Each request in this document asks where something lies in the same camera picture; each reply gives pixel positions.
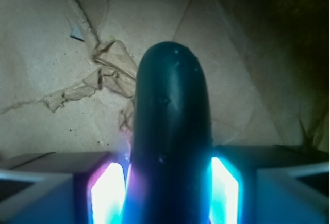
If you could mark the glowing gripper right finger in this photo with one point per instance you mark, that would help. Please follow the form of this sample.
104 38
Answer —
269 184

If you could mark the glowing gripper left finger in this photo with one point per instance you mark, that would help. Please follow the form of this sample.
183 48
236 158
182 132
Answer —
85 187

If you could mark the brown paper bag bin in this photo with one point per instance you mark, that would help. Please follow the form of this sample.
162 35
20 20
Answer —
266 64

